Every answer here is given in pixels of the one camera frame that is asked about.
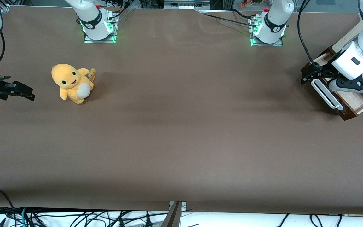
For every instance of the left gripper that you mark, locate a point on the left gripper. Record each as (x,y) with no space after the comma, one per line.
(322,71)

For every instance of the dark wooden drawer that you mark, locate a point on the dark wooden drawer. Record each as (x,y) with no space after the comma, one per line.
(356,101)

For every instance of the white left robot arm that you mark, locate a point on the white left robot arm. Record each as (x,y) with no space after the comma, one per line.
(274,19)

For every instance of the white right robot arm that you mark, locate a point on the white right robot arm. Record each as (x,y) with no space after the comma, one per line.
(91,15)

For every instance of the beige drawer cabinet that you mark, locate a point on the beige drawer cabinet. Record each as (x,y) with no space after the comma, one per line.
(348,35)

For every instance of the yellow plush toy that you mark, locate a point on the yellow plush toy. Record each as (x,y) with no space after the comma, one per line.
(68,78)

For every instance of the orange background objects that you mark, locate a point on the orange background objects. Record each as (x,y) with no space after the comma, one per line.
(247,3)

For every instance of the brown table cover sheet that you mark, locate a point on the brown table cover sheet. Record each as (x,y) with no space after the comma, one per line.
(181,132)

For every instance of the grey metal profile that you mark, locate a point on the grey metal profile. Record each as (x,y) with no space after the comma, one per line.
(174,217)

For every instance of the black left wrist camera bracket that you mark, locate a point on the black left wrist camera bracket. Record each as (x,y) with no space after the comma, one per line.
(358,85)

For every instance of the clear arm base plate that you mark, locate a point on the clear arm base plate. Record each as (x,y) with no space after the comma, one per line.
(268,44)
(101,40)

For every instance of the aluminium frame piece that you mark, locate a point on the aluminium frame piece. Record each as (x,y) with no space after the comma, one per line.
(186,3)

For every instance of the small metal bracket plate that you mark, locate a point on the small metal bracket plate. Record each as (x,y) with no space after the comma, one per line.
(184,206)

